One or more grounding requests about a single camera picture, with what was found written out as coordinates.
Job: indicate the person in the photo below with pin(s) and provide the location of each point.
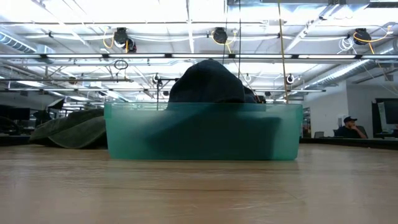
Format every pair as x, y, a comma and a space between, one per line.
349, 129

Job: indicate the black monitor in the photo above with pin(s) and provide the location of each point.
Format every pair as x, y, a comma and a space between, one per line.
391, 112

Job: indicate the grey laptop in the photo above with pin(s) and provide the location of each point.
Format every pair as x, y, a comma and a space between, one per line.
319, 134

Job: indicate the grey cloth hat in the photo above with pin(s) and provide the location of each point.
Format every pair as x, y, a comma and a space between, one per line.
77, 127

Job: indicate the distant black rig frame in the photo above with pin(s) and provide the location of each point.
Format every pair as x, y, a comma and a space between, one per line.
157, 93

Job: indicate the long ceiling light bar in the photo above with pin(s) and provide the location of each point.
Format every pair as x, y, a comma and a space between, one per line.
295, 90
136, 56

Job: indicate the translucent teal plastic bin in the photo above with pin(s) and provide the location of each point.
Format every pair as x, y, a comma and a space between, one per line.
124, 133

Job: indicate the silver air duct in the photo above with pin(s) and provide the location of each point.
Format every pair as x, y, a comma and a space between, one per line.
348, 70
15, 43

